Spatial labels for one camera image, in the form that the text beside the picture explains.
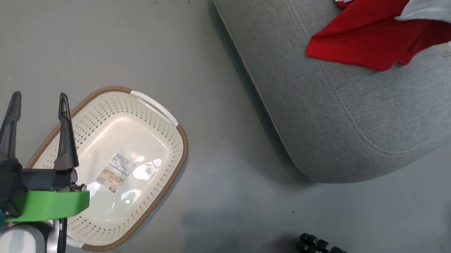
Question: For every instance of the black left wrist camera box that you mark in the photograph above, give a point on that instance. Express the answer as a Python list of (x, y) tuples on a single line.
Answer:
[(1, 189)]

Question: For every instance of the cream perforated laundry basket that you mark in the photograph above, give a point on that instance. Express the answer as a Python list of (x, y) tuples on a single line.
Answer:
[(134, 130)]

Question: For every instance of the paper barcode label sticker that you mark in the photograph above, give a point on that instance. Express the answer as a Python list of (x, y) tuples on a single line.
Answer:
[(117, 172)]

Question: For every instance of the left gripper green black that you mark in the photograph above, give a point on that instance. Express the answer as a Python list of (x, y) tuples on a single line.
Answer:
[(50, 204)]

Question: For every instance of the red clothing with white lining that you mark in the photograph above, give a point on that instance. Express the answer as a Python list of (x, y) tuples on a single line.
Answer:
[(370, 32)]

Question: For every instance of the grey fabric sofa seat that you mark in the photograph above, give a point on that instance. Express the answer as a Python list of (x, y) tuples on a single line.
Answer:
[(335, 106)]

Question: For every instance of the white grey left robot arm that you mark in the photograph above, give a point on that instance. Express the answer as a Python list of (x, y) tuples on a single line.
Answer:
[(16, 249)]

